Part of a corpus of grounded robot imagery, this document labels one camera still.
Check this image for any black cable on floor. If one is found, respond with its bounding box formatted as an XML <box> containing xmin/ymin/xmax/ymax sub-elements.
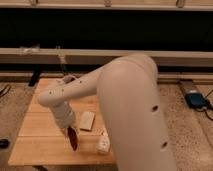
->
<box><xmin>0</xmin><ymin>83</ymin><xmax>12</xmax><ymax>98</ymax></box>

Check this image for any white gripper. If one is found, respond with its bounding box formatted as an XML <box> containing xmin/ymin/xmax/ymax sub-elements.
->
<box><xmin>52</xmin><ymin>102</ymin><xmax>79</xmax><ymax>136</ymax></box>

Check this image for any white plastic bottle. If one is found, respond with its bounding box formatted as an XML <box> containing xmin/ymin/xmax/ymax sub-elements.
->
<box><xmin>97</xmin><ymin>133</ymin><xmax>110</xmax><ymax>154</ymax></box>

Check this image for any dark red pepper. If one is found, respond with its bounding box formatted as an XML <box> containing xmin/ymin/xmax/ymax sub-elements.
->
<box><xmin>67</xmin><ymin>127</ymin><xmax>78</xmax><ymax>150</ymax></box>

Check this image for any wooden table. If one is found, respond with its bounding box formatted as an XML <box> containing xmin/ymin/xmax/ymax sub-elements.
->
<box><xmin>8</xmin><ymin>78</ymin><xmax>115</xmax><ymax>166</ymax></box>

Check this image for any blue power adapter box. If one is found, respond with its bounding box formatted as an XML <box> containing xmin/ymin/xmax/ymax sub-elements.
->
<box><xmin>185</xmin><ymin>93</ymin><xmax>206</xmax><ymax>108</ymax></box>

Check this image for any black round object on floor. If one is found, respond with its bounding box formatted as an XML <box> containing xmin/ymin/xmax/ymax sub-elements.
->
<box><xmin>0</xmin><ymin>139</ymin><xmax>10</xmax><ymax>149</ymax></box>

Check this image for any long wooden bench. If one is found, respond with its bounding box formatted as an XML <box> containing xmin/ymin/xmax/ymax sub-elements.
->
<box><xmin>0</xmin><ymin>48</ymin><xmax>213</xmax><ymax>67</ymax></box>

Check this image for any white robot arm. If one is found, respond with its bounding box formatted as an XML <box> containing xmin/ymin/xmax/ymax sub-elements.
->
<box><xmin>38</xmin><ymin>54</ymin><xmax>177</xmax><ymax>171</ymax></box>

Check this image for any beige rectangular block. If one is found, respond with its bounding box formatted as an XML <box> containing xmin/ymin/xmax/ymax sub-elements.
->
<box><xmin>79</xmin><ymin>111</ymin><xmax>95</xmax><ymax>131</ymax></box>

